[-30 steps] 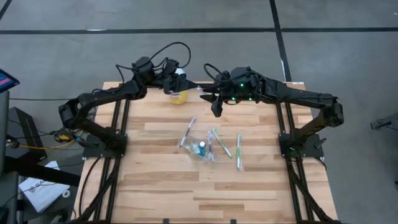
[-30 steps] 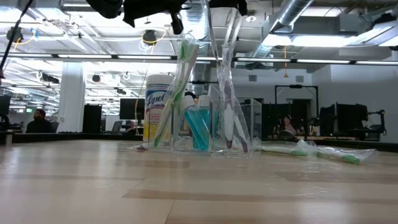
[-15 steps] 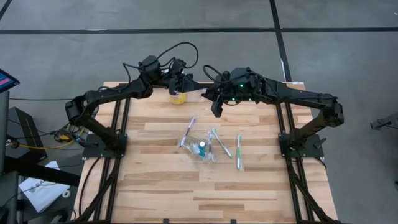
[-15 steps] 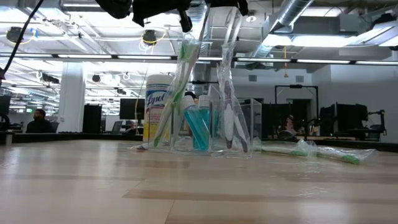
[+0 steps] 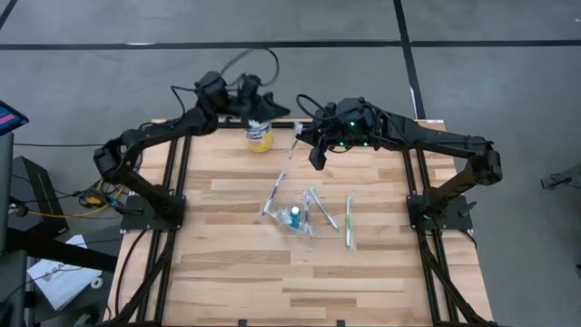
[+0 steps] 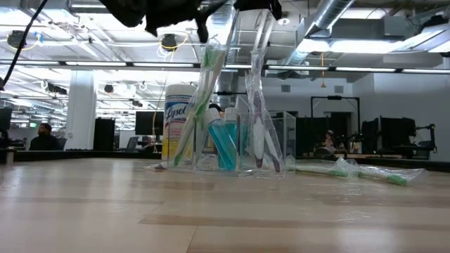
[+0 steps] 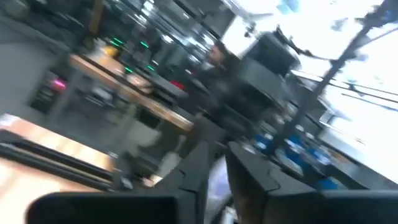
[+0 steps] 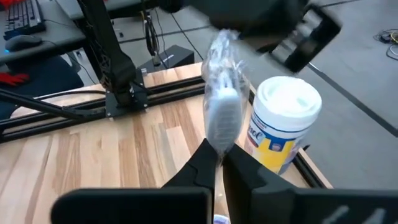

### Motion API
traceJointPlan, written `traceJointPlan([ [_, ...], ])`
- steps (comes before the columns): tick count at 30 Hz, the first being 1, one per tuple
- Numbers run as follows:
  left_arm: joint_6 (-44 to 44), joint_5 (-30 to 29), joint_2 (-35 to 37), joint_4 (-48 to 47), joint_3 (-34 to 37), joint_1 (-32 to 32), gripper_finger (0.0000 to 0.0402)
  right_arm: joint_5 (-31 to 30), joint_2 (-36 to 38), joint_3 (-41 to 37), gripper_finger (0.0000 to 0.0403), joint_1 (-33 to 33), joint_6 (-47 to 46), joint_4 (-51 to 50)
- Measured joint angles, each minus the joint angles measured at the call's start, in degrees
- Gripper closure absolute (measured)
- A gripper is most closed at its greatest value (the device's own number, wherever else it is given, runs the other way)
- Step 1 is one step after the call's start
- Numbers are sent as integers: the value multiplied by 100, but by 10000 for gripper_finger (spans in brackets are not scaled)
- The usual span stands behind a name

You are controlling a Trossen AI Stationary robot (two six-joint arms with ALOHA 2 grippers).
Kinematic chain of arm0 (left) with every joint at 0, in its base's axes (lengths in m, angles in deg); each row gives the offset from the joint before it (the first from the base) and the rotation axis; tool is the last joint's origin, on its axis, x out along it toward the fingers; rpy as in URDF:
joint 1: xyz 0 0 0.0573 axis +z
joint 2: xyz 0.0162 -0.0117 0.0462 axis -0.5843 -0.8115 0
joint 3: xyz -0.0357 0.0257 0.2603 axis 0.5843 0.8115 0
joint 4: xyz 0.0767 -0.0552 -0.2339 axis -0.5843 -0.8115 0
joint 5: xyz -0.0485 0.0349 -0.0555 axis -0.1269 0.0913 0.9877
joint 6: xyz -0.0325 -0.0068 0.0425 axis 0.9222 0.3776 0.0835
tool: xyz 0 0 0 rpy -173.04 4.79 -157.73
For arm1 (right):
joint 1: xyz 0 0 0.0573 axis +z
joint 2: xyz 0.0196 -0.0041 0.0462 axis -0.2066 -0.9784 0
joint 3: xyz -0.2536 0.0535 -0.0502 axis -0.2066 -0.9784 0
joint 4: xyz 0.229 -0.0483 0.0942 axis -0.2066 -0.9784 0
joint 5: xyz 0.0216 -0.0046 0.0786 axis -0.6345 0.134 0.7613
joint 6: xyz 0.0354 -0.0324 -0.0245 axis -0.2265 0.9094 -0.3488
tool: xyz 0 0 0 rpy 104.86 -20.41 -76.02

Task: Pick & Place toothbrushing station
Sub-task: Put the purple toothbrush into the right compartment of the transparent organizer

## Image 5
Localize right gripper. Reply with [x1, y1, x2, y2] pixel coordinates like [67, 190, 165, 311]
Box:
[297, 97, 377, 150]

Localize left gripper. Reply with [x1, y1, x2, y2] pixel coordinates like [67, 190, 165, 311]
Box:
[229, 74, 291, 122]

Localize green toothbrush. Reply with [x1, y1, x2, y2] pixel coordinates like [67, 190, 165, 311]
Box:
[309, 184, 340, 232]
[343, 194, 356, 251]

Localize yellow Lysol wipes canister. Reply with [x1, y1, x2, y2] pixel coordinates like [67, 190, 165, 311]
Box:
[246, 118, 274, 154]

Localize clear acrylic organizer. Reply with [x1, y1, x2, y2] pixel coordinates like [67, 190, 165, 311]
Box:
[261, 199, 319, 239]

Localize black computer tower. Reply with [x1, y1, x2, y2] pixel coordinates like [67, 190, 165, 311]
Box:
[11, 155, 70, 233]

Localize black stand beam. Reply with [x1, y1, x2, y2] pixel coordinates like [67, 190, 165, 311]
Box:
[0, 226, 120, 274]

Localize monitor with blue pink screen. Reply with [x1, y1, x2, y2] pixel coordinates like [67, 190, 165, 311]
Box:
[0, 100, 30, 136]

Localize white paper sheets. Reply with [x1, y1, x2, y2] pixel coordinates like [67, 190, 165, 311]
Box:
[25, 233, 103, 312]

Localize black aluminium frame rail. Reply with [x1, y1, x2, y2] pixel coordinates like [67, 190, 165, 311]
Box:
[401, 149, 440, 326]
[216, 118, 409, 130]
[417, 148, 459, 326]
[134, 135, 179, 326]
[153, 134, 192, 326]

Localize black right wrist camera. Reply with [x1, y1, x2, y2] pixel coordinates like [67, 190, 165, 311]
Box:
[309, 144, 329, 172]

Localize black cable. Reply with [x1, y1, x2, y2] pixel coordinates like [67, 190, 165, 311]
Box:
[295, 94, 340, 123]
[170, 84, 203, 124]

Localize grey cable loop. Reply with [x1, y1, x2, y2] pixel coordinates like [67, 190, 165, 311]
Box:
[219, 47, 281, 88]

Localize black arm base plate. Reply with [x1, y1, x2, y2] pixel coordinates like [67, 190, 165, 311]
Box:
[120, 193, 187, 232]
[407, 193, 475, 232]

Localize black diagonal frame strut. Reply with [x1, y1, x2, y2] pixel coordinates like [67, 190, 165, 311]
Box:
[106, 229, 174, 326]
[426, 244, 498, 327]

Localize yellow cable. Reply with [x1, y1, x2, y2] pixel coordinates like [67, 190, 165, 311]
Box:
[13, 179, 126, 221]

